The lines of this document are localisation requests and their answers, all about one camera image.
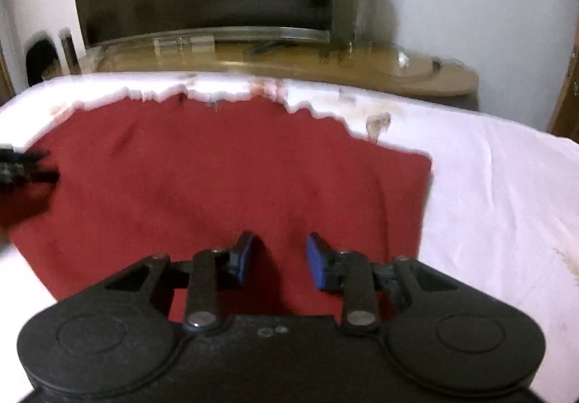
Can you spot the dark arched object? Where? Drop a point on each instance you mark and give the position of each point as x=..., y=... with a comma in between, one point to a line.
x=40, y=61

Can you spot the wooden television cabinet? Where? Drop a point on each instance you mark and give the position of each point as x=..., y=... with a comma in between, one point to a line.
x=316, y=68

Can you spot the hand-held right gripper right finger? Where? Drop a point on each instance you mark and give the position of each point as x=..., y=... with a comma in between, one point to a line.
x=316, y=260

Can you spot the silver set-top box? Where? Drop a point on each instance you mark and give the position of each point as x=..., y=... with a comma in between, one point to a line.
x=183, y=44

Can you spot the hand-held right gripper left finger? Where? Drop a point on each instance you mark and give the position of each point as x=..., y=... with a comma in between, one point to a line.
x=246, y=256

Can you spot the floral white bed sheet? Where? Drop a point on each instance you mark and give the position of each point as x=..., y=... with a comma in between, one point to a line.
x=497, y=213

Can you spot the red knitted sweater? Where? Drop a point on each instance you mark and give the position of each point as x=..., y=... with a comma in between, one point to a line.
x=203, y=185

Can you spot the black bottle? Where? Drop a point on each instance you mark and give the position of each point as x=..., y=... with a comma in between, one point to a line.
x=68, y=52

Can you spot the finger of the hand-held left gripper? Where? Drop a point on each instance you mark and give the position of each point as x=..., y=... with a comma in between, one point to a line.
x=27, y=176
x=20, y=154

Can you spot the brown wooden door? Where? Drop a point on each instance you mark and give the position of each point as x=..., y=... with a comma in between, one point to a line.
x=565, y=95

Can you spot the small white object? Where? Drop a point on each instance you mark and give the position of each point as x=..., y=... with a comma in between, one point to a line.
x=403, y=59

